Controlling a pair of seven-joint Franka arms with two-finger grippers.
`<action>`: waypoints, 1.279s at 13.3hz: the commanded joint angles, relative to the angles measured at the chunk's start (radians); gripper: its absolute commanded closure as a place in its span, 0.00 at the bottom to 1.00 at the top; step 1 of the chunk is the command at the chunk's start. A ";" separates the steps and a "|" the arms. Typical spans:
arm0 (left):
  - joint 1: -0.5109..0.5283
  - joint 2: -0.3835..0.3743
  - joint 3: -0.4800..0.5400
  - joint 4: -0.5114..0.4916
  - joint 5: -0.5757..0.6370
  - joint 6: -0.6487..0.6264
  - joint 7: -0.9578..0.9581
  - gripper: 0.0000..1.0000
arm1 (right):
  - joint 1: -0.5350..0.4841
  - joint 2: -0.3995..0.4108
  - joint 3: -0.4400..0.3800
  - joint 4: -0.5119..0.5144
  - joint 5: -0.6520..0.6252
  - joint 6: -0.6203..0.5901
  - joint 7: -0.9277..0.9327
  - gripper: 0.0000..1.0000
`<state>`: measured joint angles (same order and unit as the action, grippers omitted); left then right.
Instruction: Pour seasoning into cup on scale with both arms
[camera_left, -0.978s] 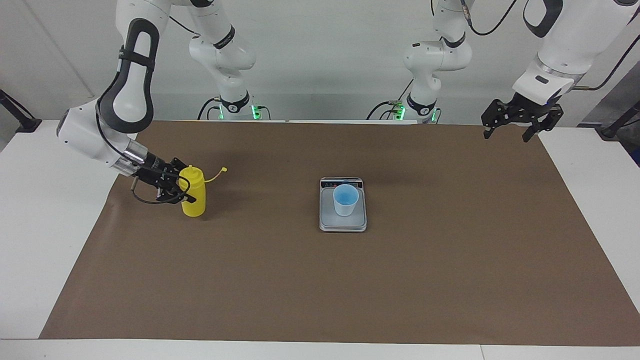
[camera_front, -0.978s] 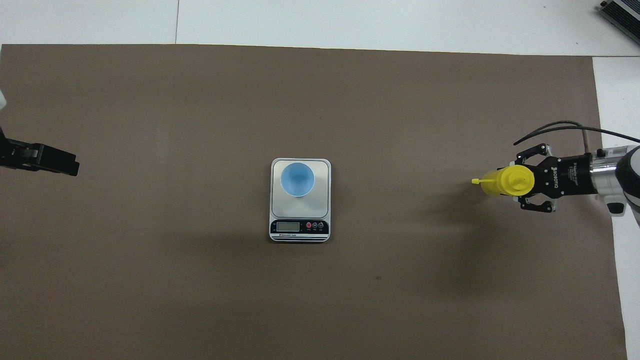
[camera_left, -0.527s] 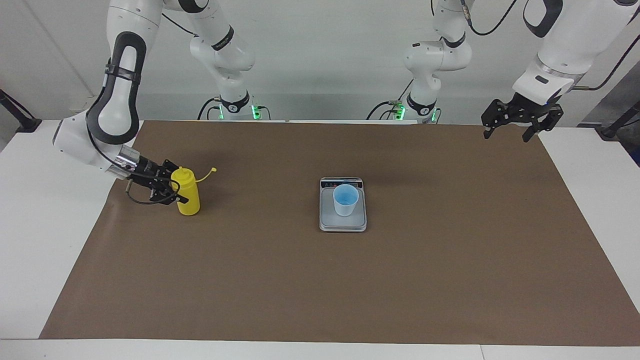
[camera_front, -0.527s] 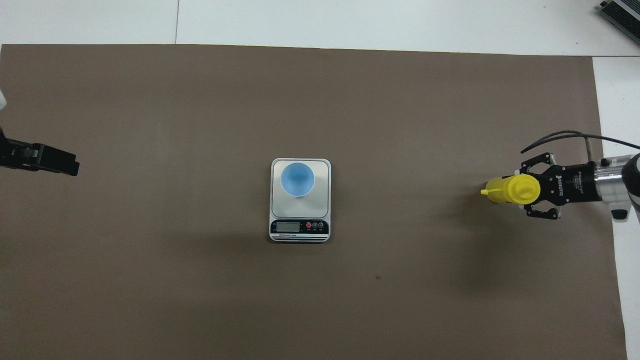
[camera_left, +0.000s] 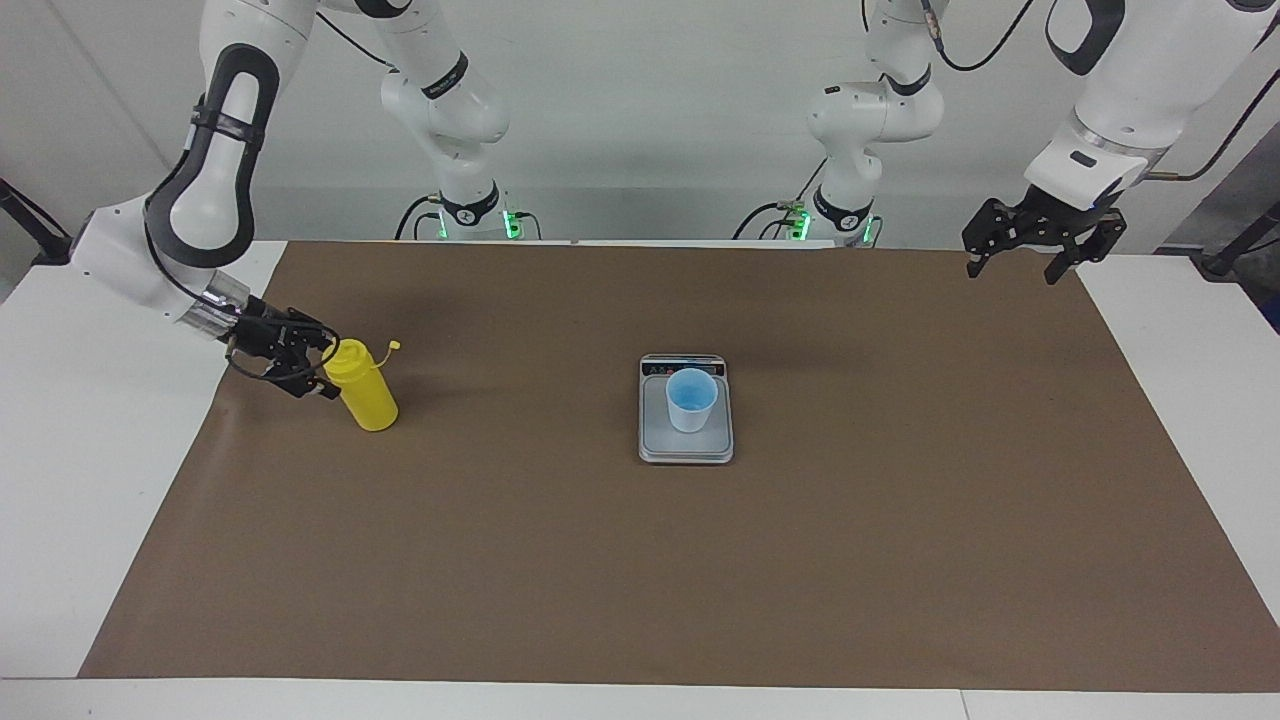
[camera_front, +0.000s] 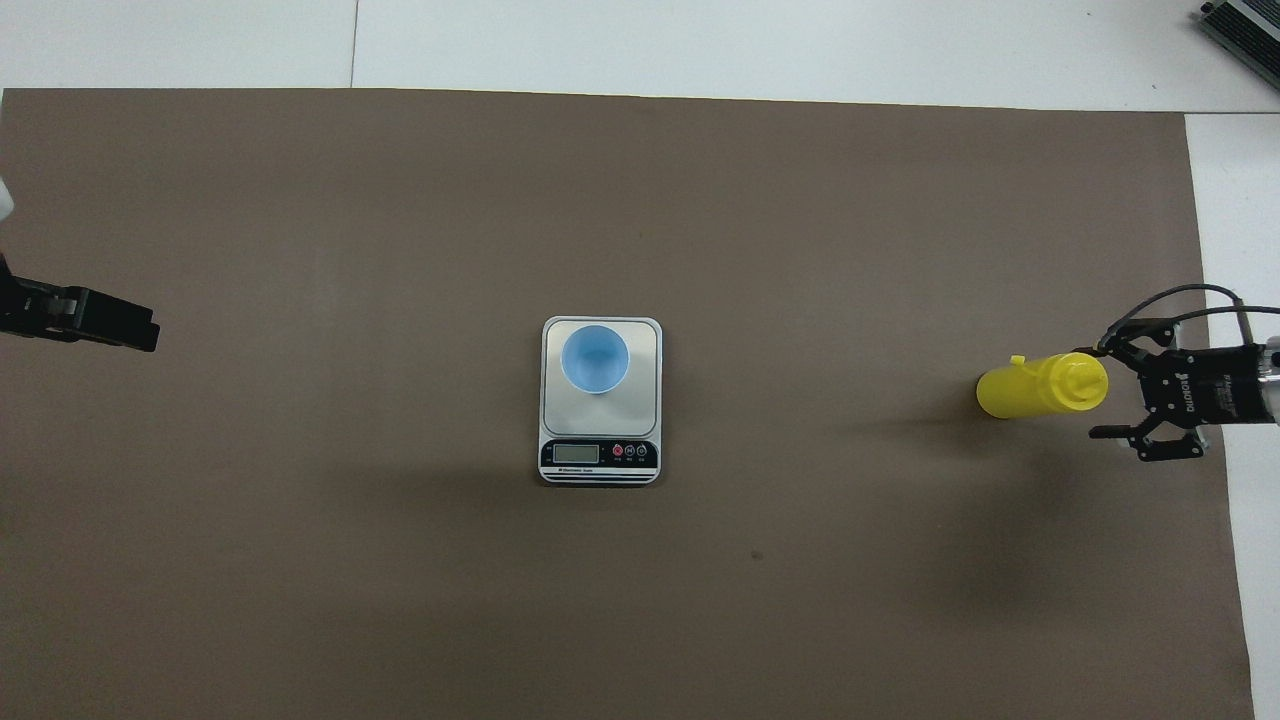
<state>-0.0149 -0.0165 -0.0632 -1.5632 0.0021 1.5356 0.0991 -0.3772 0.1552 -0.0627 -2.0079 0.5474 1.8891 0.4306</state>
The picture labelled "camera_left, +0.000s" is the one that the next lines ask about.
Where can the black clamp stand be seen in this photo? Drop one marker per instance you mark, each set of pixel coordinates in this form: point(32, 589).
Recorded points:
point(50, 250)
point(1222, 262)

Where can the brown paper mat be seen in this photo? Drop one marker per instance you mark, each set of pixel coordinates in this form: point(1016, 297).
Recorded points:
point(640, 570)

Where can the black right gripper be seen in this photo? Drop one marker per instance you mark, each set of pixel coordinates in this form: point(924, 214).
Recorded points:
point(275, 338)

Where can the light blue plastic cup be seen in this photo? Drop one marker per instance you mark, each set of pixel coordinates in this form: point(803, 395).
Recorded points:
point(690, 410)

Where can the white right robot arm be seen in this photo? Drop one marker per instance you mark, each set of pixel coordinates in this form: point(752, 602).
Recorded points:
point(205, 200)

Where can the yellow squeeze bottle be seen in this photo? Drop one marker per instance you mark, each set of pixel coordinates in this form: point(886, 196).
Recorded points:
point(368, 395)

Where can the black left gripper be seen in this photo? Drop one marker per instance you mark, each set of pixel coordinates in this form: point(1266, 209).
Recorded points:
point(1058, 220)

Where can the silver digital kitchen scale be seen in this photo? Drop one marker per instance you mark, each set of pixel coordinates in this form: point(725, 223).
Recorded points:
point(686, 447)

